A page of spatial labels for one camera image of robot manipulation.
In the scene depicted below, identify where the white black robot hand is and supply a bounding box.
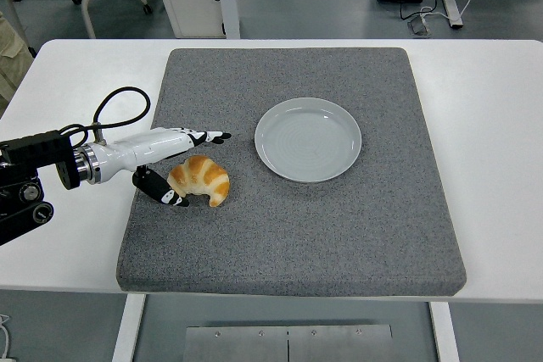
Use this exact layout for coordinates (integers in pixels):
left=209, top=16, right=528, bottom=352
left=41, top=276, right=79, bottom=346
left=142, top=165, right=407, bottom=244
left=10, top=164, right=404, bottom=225
left=96, top=125, right=232, bottom=209

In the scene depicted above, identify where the golden croissant bread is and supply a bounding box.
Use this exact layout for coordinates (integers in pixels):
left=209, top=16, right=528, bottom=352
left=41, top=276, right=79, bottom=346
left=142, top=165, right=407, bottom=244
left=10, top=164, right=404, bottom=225
left=167, top=155, right=231, bottom=208

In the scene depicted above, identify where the pale grey round plate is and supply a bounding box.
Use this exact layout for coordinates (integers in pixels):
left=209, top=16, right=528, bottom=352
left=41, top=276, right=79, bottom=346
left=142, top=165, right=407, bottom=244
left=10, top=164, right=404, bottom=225
left=254, top=97, right=364, bottom=184

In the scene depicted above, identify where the grey metal plate with screws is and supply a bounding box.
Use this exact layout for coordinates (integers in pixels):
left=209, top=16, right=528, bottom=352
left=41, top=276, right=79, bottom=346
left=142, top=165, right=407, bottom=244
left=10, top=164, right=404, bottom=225
left=182, top=324, right=395, bottom=362

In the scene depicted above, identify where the person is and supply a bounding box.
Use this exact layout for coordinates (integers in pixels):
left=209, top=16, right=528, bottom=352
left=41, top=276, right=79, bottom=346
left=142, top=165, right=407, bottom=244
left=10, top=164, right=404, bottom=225
left=0, top=9, right=35, bottom=112

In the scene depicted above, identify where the grey speckled mat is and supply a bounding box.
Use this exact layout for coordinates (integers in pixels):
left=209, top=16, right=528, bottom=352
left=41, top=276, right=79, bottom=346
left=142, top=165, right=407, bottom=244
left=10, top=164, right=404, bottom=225
left=115, top=47, right=468, bottom=298

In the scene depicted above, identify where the white table leg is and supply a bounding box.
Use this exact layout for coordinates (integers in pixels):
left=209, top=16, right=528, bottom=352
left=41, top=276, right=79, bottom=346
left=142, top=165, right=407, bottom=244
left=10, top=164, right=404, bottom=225
left=428, top=302, right=462, bottom=362
left=110, top=293, right=147, bottom=362

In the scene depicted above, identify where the grey floor socket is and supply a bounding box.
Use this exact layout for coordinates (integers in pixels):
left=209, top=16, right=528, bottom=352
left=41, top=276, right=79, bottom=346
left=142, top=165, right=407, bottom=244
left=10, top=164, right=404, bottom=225
left=407, top=14, right=432, bottom=36

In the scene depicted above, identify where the white cable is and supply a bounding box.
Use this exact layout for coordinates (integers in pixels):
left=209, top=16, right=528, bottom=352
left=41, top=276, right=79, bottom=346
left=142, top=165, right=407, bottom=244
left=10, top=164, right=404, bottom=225
left=0, top=314, right=14, bottom=359

